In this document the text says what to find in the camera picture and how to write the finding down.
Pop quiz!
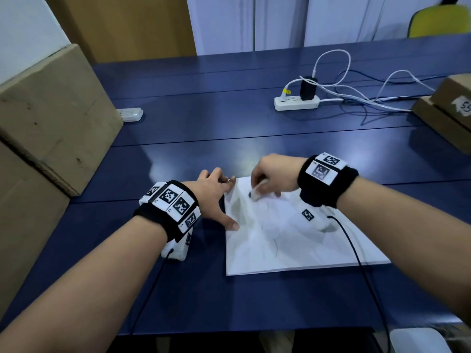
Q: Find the person's left hand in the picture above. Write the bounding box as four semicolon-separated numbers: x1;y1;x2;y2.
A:
183;167;240;232

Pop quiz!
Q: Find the person's right hand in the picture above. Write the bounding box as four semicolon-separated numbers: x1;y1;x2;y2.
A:
250;154;306;201

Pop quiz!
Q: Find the white eraser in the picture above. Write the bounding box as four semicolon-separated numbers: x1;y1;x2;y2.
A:
248;182;276;201

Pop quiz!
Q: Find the white drawing paper pad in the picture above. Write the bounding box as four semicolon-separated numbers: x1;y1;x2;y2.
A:
224;176;391;277

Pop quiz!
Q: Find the person's left forearm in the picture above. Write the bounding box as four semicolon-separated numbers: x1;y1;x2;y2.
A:
0;215;168;353

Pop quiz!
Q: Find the person's right forearm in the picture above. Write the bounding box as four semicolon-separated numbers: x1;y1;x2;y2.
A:
337;176;471;328

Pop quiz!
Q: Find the black wristband with marker tags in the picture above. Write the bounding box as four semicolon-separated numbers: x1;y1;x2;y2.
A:
297;152;359;209
133;181;202;243

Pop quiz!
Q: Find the white power strip with plugs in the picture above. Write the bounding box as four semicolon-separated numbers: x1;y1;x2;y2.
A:
274;95;320;112

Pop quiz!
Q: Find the black charger plug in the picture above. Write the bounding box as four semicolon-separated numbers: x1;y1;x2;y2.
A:
300;76;318;102

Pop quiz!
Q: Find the small white power strip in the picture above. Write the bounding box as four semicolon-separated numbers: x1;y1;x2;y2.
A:
117;107;144;123

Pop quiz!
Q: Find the white curtain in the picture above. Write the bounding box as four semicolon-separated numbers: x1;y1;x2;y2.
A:
185;0;447;56

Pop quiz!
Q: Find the flat cardboard box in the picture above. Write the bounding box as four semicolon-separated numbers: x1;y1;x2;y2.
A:
411;96;471;155

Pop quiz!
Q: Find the brown wooden door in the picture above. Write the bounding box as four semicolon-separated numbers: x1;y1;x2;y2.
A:
43;0;198;65

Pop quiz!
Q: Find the tall cardboard box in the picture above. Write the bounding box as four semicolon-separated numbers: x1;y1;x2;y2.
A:
0;139;71;321

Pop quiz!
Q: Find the large cardboard box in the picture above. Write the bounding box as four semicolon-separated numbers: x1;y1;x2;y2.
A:
0;43;124;198

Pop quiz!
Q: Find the cardboard box with white label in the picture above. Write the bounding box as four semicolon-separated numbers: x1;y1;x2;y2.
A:
430;73;471;131

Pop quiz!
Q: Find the white rounded object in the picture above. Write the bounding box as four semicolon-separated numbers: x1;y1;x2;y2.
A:
389;328;443;353

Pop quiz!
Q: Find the yellow chair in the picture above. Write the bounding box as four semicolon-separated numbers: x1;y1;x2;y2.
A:
408;4;471;38

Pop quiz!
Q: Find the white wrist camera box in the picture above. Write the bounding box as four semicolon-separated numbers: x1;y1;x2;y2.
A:
160;228;194;262
301;201;340;233

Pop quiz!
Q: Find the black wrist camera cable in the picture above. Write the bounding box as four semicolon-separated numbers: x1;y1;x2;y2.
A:
327;215;391;353

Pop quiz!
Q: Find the looped white charger cable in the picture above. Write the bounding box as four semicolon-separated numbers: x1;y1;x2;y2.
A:
312;49;352;88

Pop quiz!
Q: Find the thin black cable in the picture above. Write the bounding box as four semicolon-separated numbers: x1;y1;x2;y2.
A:
346;69;451;87

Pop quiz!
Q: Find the long white cable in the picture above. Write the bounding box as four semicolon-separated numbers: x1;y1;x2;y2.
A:
300;70;436;113

